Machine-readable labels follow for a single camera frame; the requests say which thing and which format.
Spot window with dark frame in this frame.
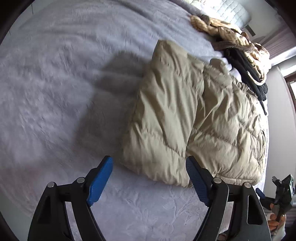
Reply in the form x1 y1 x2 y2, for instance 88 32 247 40
284 72 296 109

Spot person's right hand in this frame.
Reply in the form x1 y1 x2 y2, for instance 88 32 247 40
266 212 287 232

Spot black hooded garment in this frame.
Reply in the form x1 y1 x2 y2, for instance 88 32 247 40
212 41 268 115

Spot tan patterned jacket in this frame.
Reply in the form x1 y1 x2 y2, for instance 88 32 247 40
190 15 271 86

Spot beige puffer jacket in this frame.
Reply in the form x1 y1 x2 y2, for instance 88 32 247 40
121 40 268 187

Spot grey plush bed blanket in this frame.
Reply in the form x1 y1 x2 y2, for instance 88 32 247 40
1 1 222 240

